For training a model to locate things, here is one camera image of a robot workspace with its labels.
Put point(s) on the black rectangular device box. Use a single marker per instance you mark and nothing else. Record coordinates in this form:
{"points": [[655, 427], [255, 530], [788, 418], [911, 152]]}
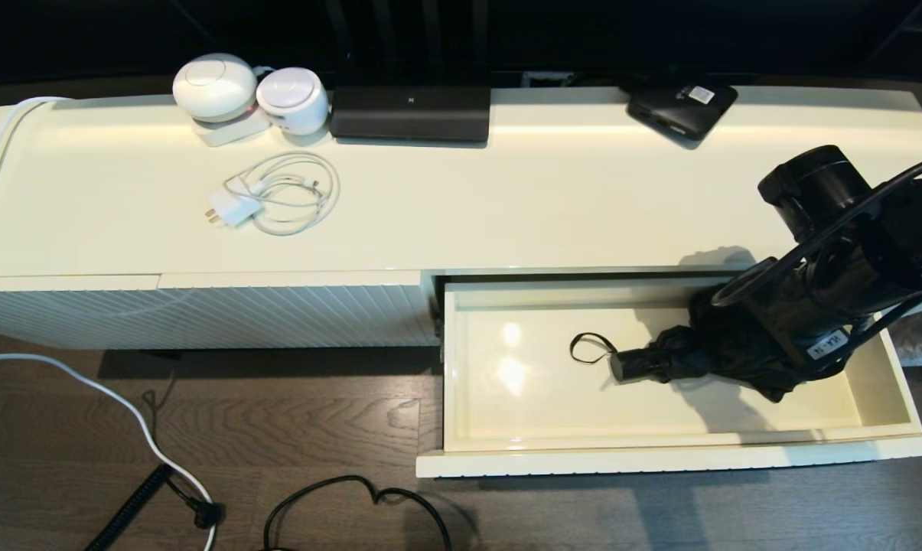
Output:
{"points": [[411, 115]]}

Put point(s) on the white wall socket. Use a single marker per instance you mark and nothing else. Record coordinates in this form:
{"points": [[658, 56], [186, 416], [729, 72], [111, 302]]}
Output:
{"points": [[545, 78]]}

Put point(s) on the flat white device base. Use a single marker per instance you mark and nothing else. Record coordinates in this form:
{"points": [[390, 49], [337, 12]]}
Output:
{"points": [[227, 135]]}

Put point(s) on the large white dome device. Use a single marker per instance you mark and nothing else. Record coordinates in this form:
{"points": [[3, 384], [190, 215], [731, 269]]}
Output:
{"points": [[214, 88]]}

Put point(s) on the white fluted drawer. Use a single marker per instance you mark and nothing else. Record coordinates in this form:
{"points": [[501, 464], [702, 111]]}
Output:
{"points": [[522, 398]]}

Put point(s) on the small white round device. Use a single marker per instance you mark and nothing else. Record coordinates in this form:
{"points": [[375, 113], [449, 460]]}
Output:
{"points": [[292, 97]]}

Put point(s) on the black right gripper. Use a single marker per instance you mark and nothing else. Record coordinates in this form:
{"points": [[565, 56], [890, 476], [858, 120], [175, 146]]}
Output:
{"points": [[812, 321]]}

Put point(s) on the white sideboard cabinet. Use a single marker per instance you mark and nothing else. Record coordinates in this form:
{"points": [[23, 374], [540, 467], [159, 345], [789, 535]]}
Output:
{"points": [[200, 317]]}

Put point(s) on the white power adapter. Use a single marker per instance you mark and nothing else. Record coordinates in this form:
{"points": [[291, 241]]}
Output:
{"points": [[236, 208]]}

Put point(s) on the black umbrella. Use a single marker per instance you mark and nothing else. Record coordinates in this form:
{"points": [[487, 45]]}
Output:
{"points": [[705, 352]]}

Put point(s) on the black set-top box with label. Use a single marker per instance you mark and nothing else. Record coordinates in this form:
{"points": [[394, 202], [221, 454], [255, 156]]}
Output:
{"points": [[675, 115]]}

